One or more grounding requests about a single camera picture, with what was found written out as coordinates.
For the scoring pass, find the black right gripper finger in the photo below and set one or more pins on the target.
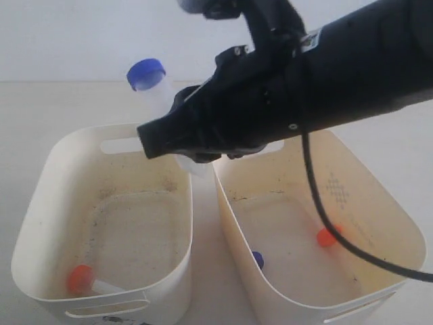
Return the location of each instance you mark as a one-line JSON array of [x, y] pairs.
[[160, 136], [201, 155]]

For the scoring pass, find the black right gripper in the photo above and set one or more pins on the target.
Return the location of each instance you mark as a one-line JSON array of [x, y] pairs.
[[358, 69]]

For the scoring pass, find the white plastic bin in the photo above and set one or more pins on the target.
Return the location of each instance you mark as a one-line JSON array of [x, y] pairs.
[[100, 202], [265, 205]]

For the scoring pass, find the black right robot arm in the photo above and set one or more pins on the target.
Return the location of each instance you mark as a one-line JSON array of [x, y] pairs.
[[278, 36]]

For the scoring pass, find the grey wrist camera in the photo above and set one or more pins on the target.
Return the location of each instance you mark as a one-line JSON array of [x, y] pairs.
[[212, 9]]

